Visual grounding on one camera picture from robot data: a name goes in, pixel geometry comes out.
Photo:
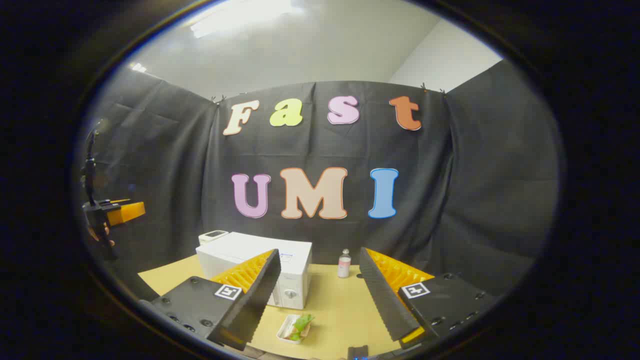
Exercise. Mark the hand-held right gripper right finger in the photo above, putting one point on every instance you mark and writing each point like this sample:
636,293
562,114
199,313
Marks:
385,300

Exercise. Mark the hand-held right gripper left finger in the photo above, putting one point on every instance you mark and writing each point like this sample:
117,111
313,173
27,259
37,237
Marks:
255,300

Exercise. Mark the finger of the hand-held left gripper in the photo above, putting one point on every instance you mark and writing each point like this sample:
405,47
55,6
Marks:
127,213

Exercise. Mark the bread slice with green lettuce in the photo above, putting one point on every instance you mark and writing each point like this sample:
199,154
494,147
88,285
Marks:
301,324

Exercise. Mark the white microwave oven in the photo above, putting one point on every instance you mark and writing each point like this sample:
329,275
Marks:
260,247

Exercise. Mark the white rectangular dish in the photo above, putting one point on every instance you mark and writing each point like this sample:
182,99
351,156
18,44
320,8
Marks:
284,329

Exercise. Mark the small pink bottle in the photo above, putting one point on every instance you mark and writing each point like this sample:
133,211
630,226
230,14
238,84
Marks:
344,267

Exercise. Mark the white toaster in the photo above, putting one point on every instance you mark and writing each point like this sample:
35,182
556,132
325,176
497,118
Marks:
212,236

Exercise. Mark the ceiling light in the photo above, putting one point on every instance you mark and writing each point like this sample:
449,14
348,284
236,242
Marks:
138,67

